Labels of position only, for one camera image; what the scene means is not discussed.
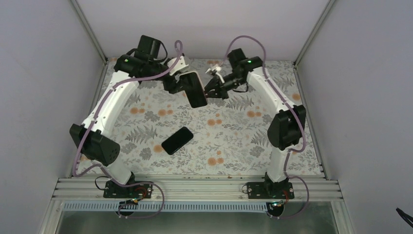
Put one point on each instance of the beige phone case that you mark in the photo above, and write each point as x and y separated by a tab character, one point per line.
200	84

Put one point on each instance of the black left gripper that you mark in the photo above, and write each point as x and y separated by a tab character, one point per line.
175	87

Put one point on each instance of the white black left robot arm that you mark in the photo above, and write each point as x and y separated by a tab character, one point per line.
94	147

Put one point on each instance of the aluminium front rail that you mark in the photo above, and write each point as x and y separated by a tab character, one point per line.
198	188

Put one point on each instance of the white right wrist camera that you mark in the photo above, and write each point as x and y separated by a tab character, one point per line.
214	70

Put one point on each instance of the black object at edge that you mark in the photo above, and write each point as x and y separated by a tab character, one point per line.
406	217

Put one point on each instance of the aluminium frame post right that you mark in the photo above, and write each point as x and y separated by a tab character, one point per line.
314	31

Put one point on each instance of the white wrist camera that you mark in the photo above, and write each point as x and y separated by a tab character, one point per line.
181	65
214	70

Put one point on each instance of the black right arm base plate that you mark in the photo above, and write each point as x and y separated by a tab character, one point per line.
264	190

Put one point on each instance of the floral patterned table mat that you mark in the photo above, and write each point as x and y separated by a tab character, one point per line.
230	136

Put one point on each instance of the aluminium frame post left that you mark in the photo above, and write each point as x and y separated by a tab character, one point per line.
85	24

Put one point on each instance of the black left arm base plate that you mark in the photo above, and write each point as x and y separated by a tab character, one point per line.
139	191

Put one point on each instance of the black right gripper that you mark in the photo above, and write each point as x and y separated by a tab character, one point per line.
214	84

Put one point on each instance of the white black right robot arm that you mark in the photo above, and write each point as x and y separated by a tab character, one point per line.
287	126

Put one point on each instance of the aluminium frame post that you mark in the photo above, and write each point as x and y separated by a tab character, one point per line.
85	24
314	31

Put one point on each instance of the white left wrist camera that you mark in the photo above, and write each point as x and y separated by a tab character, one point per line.
181	65

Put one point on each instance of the slotted grey cable duct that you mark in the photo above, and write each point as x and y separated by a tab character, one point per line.
168	206

